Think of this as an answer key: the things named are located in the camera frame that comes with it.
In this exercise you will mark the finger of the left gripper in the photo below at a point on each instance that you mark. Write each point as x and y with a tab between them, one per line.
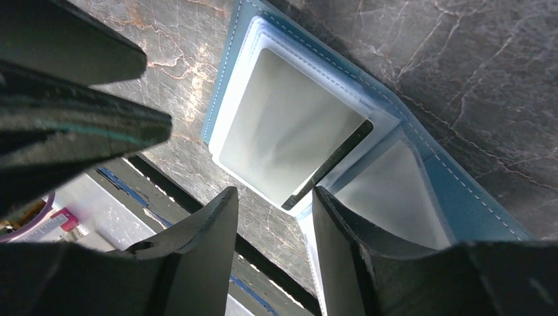
53	130
60	39

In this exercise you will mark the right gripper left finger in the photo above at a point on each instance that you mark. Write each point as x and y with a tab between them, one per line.
183	270

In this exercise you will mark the dark shiny credit card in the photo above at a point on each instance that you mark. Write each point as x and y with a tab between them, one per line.
332	161

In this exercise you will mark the blue card holder wallet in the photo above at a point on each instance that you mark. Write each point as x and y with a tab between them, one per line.
283	102

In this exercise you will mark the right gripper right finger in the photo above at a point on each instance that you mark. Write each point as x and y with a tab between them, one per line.
366	270

